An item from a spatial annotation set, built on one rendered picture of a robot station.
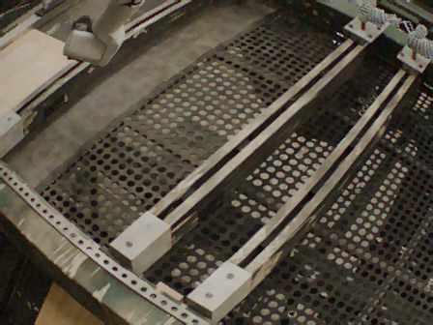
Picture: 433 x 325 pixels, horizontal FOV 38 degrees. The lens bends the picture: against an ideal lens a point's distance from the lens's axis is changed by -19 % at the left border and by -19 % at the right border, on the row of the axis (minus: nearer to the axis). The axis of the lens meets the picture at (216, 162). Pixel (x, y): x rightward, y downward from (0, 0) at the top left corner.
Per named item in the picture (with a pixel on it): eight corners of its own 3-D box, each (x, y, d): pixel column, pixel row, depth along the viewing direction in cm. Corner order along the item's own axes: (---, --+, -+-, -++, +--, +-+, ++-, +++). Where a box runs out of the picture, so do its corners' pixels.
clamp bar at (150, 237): (106, 259, 147) (93, 180, 130) (363, 33, 216) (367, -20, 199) (141, 284, 142) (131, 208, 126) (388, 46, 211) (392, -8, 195)
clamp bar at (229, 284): (179, 309, 138) (176, 237, 122) (410, 60, 207) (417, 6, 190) (218, 332, 134) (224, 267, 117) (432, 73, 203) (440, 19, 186)
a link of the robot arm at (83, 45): (91, 64, 161) (100, 73, 151) (56, 54, 156) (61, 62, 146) (111, 21, 159) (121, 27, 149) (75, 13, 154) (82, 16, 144)
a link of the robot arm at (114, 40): (101, 72, 154) (128, 38, 145) (70, 63, 150) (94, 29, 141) (105, 51, 158) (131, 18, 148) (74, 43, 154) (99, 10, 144)
